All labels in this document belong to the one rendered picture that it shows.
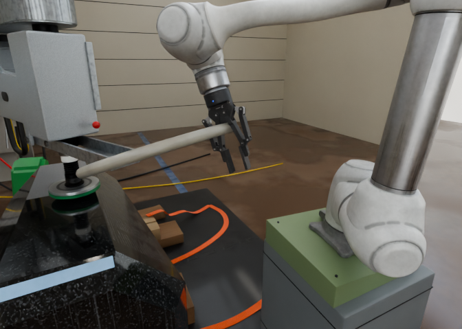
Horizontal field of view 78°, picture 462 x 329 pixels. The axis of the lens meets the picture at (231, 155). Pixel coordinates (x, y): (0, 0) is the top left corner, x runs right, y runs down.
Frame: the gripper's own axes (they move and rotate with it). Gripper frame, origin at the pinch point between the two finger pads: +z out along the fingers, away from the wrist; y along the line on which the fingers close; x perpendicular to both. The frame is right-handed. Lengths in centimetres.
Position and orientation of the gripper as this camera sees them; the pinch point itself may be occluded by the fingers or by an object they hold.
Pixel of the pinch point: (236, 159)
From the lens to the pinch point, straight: 82.1
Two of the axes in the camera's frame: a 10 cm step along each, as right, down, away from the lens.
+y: -8.8, 2.4, 4.1
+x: -3.7, 2.0, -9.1
